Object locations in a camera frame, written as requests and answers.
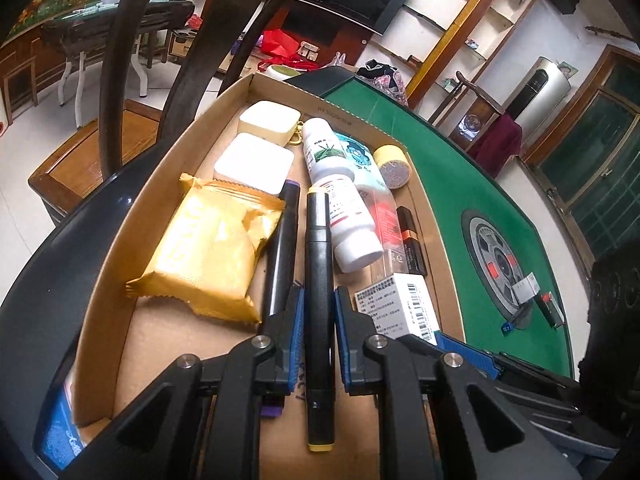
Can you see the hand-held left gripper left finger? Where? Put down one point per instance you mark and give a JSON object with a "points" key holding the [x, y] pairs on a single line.
{"points": [[297, 340]]}

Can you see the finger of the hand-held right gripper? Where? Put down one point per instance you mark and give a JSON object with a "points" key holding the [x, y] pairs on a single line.
{"points": [[467, 355], [570, 425]]}

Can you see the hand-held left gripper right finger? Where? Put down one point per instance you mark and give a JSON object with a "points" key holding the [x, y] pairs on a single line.
{"points": [[342, 340]]}

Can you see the black marker yellow cap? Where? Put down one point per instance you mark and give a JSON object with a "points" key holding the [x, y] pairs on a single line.
{"points": [[317, 260]]}

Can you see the black lipstick tube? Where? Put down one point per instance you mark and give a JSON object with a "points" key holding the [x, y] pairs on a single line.
{"points": [[411, 245]]}

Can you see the cardboard box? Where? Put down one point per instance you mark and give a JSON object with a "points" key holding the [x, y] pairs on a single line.
{"points": [[165, 350]]}

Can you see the small blue tile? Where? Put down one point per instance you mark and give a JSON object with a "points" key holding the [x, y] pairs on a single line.
{"points": [[507, 328]]}

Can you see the white medicine box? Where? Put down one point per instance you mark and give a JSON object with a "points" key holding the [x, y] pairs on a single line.
{"points": [[395, 310]]}

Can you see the small white box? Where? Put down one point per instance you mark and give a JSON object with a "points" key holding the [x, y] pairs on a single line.
{"points": [[525, 287]]}

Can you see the black marker purple cap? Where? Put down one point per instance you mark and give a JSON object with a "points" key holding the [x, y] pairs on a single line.
{"points": [[280, 250]]}

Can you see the clear box with red contents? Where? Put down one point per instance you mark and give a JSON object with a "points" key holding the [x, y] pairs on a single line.
{"points": [[385, 230]]}

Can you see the gold snack packet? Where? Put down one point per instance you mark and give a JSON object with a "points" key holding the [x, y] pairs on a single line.
{"points": [[205, 250]]}

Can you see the white plastic bottle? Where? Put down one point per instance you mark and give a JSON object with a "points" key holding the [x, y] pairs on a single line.
{"points": [[340, 200]]}

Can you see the green mahjong table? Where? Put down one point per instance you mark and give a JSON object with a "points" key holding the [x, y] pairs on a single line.
{"points": [[450, 185]]}

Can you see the round yellow jar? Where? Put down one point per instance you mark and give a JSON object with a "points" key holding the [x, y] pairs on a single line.
{"points": [[395, 167]]}

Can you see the white square case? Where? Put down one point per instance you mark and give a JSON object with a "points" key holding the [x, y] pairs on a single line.
{"points": [[255, 162]]}

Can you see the dark red cloth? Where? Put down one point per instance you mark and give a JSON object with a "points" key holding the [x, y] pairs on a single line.
{"points": [[500, 145]]}

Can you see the cream case with gold keyring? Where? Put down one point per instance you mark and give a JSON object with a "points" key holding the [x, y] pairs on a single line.
{"points": [[265, 120]]}

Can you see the wooden armchair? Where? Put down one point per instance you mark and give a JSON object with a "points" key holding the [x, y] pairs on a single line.
{"points": [[477, 110]]}

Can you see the silver standing air conditioner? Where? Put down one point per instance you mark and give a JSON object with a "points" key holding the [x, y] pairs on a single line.
{"points": [[547, 95]]}

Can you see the blue packet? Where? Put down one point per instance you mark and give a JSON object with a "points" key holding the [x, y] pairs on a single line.
{"points": [[57, 425]]}

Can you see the floral cloth bundle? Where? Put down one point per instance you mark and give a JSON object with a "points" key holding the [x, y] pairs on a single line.
{"points": [[392, 82]]}

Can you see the white and green bin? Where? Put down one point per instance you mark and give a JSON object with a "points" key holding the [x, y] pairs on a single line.
{"points": [[277, 71]]}

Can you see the black cloth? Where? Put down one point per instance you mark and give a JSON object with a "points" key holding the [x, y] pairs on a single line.
{"points": [[377, 67]]}

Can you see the dark wooden chair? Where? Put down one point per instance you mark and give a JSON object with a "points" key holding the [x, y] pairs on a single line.
{"points": [[111, 110]]}

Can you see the red plastic bag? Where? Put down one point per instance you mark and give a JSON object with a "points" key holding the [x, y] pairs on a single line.
{"points": [[277, 42]]}

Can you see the dark folding table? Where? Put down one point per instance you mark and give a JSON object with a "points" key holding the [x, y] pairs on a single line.
{"points": [[100, 25]]}

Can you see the green window with wooden frame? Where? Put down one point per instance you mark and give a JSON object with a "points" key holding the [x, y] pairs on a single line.
{"points": [[600, 160]]}

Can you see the wooden wall shelf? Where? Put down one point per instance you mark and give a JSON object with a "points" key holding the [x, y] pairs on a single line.
{"points": [[456, 35]]}

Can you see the floral wall painting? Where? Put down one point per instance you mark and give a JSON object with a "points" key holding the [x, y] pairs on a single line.
{"points": [[50, 0]]}

